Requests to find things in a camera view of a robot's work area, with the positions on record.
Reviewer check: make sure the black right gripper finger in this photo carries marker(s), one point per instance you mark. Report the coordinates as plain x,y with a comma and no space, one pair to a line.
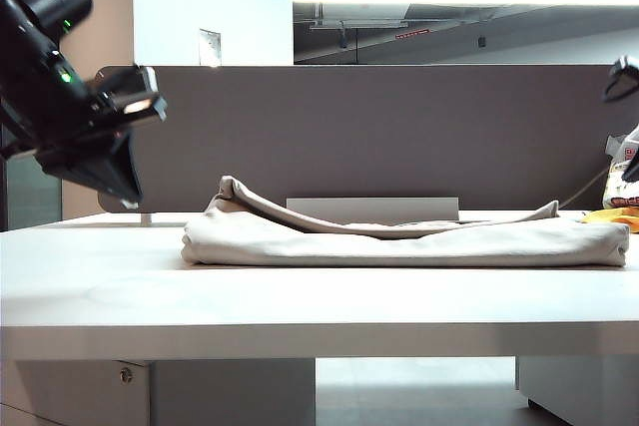
634,169

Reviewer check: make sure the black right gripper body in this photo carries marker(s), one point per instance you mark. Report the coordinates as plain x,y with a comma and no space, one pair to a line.
626,82

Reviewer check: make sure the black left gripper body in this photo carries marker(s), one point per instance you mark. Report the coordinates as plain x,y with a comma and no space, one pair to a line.
50,107

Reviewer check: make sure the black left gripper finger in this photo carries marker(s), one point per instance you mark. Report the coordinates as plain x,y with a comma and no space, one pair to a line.
85,166
125,166

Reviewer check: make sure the beige T-shirt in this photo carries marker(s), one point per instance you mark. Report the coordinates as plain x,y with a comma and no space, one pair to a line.
399,246

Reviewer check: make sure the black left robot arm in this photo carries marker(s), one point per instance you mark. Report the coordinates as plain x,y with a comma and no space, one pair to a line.
35,2

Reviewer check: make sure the white printed plastic bag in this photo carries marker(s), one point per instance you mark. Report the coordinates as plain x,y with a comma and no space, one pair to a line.
619,186

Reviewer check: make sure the orange cloth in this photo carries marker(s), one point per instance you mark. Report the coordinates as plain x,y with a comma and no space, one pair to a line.
635,224

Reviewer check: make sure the yellow cloth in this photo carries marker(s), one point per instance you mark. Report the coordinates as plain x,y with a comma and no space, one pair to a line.
606,217

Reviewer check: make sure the white plain cabinet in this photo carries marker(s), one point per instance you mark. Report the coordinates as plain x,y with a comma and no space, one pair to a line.
584,386

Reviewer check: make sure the white drawer cabinet with lock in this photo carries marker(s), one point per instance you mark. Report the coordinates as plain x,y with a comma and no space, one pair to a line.
199,391

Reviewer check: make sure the grey desk partition panel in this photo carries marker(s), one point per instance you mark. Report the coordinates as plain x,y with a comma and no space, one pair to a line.
374,136

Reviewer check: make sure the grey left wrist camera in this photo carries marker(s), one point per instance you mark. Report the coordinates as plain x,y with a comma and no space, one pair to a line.
132,89

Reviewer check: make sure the white wall plate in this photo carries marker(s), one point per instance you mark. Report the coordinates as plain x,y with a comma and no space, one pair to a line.
210,47

